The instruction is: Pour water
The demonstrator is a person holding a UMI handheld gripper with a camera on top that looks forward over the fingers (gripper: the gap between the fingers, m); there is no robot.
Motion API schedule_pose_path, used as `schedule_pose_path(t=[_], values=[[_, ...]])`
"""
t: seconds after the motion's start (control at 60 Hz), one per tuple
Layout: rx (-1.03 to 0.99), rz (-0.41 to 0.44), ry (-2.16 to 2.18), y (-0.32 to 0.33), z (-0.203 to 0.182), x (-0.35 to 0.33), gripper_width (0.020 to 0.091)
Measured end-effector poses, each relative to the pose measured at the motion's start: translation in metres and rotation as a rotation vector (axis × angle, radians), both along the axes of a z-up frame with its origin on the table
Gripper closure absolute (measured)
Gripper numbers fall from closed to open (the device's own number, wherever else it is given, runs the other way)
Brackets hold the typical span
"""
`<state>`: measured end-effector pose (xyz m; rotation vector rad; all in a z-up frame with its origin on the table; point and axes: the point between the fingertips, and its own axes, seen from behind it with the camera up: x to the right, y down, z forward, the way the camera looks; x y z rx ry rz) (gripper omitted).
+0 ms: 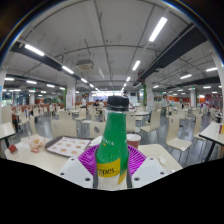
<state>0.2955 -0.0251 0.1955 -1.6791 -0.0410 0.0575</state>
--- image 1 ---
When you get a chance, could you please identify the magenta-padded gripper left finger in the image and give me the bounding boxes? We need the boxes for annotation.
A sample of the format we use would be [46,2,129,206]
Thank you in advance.
[57,144,101,190]

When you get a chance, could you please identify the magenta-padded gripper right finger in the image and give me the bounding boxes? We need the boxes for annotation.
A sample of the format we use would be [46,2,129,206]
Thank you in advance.
[127,144,168,190]

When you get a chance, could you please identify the green drink bottle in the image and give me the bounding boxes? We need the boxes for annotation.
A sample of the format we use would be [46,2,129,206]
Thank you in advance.
[93,95,132,191]

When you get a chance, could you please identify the small white packet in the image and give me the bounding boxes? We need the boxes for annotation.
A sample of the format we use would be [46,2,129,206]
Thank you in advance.
[158,155,168,166]

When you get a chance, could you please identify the dark food tray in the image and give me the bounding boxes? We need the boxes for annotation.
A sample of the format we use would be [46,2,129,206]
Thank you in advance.
[44,135,92,158]

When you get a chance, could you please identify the white crumpled napkin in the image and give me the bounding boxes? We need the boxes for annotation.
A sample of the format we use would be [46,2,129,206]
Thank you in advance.
[89,135,103,147]

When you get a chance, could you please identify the cream chair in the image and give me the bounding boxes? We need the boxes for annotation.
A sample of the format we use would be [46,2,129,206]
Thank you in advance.
[50,119,79,140]
[89,120,108,139]
[165,114,194,155]

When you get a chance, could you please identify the clear food wrapper bag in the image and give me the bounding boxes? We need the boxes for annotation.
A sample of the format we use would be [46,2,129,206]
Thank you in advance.
[28,134,47,154]

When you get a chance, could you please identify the far cream chairs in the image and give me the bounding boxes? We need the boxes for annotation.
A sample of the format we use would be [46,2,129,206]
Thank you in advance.
[1,101,224,141]

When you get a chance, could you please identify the white side table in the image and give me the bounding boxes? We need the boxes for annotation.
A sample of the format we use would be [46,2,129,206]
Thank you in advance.
[0,122,16,149]
[198,121,224,163]

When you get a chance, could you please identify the ceiling air conditioner unit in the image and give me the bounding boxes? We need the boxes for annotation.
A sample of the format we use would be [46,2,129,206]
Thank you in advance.
[75,59,95,71]

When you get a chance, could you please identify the ceiling lights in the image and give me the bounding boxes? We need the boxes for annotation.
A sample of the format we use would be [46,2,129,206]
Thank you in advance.
[3,16,219,98]

